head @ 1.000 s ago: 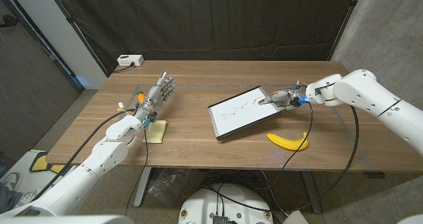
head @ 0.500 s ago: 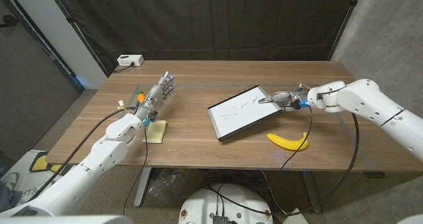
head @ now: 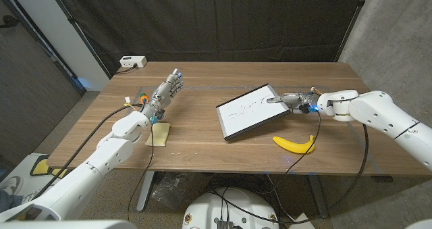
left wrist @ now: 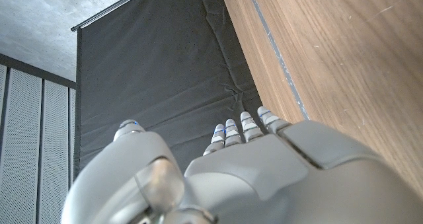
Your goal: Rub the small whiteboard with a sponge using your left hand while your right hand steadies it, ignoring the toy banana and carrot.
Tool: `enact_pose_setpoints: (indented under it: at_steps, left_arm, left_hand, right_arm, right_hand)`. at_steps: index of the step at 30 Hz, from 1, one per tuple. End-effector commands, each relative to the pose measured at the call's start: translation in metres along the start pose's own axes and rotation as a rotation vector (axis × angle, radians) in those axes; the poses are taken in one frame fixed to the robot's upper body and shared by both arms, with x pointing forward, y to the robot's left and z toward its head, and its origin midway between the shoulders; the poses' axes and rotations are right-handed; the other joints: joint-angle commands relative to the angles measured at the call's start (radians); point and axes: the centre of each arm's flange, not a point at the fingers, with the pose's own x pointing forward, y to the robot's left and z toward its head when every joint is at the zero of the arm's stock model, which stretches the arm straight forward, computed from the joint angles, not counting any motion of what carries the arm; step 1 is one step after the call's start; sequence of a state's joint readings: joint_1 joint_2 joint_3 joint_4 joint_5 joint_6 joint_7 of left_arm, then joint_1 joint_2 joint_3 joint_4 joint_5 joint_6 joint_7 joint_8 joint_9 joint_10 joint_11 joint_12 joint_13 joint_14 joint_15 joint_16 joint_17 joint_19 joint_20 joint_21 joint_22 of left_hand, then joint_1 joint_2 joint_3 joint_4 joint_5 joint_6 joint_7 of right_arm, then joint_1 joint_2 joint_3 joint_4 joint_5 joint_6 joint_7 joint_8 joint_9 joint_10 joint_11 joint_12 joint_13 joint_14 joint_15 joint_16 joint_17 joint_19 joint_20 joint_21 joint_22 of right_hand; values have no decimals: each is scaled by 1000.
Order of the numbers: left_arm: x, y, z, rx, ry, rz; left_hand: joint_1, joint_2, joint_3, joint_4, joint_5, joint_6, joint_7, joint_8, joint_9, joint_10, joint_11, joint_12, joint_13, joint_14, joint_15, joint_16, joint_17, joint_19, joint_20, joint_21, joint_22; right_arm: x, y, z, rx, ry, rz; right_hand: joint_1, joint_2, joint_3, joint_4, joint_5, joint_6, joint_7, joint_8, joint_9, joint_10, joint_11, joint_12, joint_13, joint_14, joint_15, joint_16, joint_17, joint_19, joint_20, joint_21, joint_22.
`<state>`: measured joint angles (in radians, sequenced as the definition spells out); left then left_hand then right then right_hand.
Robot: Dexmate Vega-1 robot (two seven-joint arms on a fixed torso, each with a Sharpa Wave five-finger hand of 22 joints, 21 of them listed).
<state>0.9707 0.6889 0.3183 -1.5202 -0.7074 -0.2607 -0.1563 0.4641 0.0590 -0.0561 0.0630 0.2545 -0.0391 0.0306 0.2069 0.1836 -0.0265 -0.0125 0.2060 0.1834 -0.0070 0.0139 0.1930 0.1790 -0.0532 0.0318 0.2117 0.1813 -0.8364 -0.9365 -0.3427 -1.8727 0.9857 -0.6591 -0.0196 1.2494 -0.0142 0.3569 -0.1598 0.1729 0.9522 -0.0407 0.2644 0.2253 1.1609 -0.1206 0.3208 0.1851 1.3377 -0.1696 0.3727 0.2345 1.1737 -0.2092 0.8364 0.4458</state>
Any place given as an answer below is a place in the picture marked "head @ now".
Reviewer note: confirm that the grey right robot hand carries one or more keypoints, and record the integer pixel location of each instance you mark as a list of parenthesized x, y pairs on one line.
[(298, 101)]

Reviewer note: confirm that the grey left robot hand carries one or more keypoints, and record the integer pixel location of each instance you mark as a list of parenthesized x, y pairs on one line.
[(163, 94)]

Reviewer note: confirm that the pale yellow sponge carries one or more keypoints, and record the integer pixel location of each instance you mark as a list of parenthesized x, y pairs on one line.
[(158, 134)]

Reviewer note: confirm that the small framed whiteboard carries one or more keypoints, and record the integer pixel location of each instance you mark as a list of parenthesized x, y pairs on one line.
[(249, 114)]

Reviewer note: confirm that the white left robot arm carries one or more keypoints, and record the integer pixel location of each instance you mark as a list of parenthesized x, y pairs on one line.
[(108, 151)]

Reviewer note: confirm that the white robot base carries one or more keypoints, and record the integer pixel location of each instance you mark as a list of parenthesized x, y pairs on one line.
[(233, 205)]

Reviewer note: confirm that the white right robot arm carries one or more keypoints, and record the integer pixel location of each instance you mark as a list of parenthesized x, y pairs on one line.
[(371, 110)]

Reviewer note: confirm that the orange toy carrot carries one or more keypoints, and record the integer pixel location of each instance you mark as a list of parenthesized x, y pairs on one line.
[(144, 99)]

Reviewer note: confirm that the yellow toy banana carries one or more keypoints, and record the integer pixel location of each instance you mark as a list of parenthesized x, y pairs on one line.
[(292, 146)]

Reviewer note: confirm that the white power strip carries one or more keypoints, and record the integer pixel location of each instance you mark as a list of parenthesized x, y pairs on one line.
[(133, 61)]

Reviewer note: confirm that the black backdrop curtain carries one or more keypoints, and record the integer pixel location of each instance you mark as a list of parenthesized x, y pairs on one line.
[(216, 19)]

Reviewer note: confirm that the clear plastic bag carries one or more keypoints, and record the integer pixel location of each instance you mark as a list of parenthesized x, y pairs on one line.
[(172, 188)]

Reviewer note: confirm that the backdrop stand pole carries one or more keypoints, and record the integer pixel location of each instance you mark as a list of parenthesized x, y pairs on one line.
[(352, 23), (79, 31)]

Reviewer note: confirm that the grey table leg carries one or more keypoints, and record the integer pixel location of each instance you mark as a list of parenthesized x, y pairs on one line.
[(317, 195)]

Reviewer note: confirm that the white table leg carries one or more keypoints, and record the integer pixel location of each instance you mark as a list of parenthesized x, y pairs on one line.
[(145, 192)]

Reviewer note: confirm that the dark table foot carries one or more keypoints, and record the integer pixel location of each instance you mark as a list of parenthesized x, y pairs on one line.
[(382, 179)]

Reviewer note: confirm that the white floor box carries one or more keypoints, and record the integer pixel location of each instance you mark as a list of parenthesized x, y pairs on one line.
[(302, 224)]

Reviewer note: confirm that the white and yellow floor platform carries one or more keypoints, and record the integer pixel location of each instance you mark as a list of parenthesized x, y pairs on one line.
[(44, 168)]

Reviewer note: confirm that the white robot torso edge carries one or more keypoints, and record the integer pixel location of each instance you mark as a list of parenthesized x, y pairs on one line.
[(67, 225)]

